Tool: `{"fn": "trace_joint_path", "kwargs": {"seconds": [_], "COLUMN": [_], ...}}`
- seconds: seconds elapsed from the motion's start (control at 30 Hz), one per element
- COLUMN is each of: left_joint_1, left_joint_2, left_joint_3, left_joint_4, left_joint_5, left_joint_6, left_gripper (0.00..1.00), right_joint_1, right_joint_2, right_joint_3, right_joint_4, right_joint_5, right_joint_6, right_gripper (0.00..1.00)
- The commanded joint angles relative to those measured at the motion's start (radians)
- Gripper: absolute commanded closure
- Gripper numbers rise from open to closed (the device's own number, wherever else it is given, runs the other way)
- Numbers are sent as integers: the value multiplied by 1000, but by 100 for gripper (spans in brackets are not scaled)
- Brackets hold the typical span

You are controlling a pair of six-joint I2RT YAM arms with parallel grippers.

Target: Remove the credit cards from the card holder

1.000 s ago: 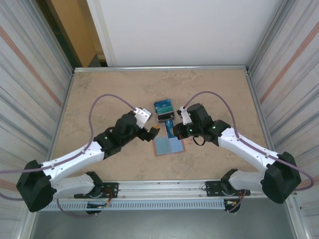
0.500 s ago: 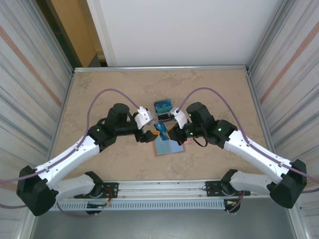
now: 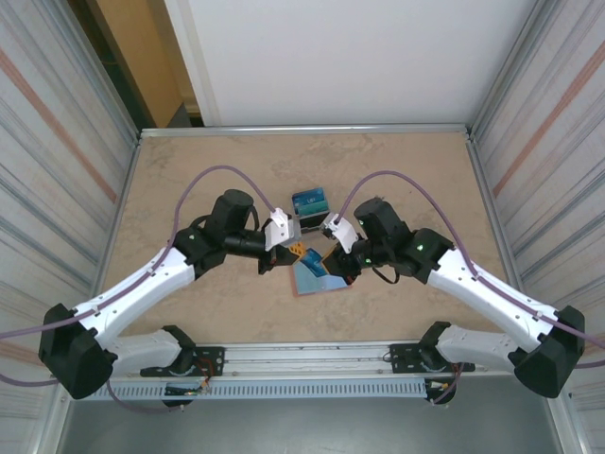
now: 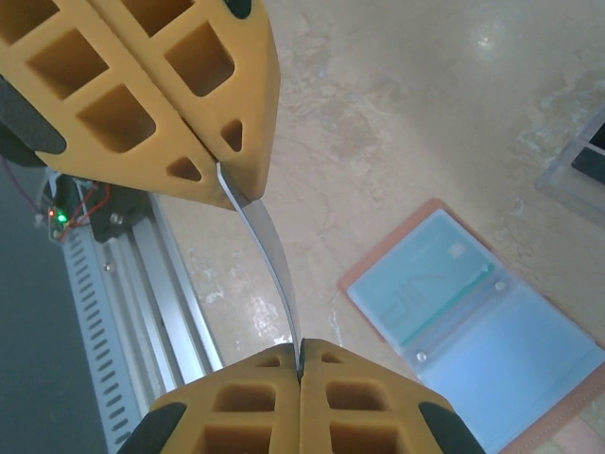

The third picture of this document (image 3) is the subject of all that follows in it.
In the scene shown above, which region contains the light blue credit card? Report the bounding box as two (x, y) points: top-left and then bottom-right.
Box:
(301, 249), (328, 279)

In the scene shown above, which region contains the clear acrylic card stand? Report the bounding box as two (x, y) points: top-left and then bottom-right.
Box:
(290, 187), (333, 236)

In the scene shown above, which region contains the corrugated plastic side panel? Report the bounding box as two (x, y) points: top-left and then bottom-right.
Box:
(0, 0), (143, 427)
(472, 0), (605, 403)

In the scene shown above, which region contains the brown wooden door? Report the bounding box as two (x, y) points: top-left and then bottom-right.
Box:
(96, 0), (185, 129)

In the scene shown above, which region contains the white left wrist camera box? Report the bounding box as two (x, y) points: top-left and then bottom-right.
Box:
(263, 207), (302, 253)

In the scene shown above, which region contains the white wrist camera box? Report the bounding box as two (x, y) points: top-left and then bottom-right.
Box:
(263, 207), (302, 253)
(320, 212), (360, 256)

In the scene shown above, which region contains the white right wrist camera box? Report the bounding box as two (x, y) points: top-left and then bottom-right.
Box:
(320, 212), (360, 256)

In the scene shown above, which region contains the long aluminium mounting rail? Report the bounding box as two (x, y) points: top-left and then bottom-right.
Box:
(49, 338), (566, 382)

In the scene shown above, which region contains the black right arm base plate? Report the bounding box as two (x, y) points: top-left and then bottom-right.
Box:
(389, 340), (475, 375)

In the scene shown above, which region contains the aluminium table side rail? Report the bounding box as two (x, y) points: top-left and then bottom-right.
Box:
(84, 134), (143, 344)
(465, 131), (538, 338)

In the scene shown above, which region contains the aluminium table edge rail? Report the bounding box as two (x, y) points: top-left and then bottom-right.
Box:
(139, 123), (474, 139)

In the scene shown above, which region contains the grey slotted cable duct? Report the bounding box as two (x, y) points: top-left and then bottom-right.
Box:
(69, 380), (429, 401)

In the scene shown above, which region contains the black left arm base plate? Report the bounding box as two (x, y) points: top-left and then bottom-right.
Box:
(140, 346), (226, 378)

